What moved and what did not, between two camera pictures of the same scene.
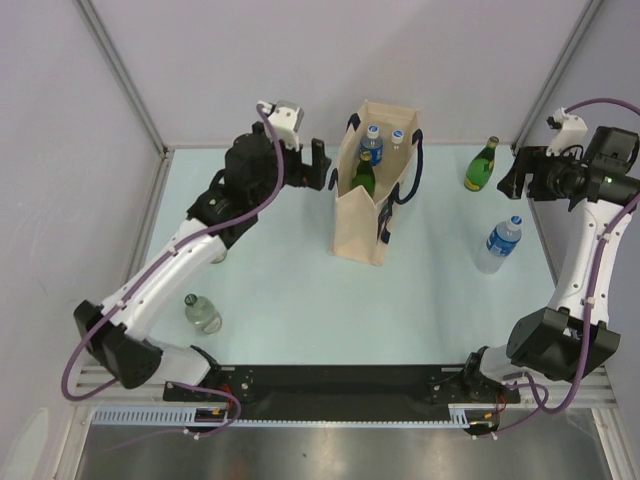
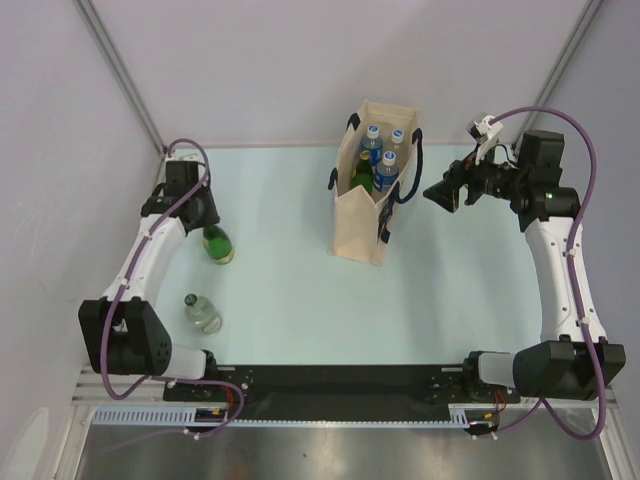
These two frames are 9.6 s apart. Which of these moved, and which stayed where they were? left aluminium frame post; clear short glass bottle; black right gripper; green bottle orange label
Moved: black right gripper
Stayed: clear short glass bottle; green bottle orange label; left aluminium frame post
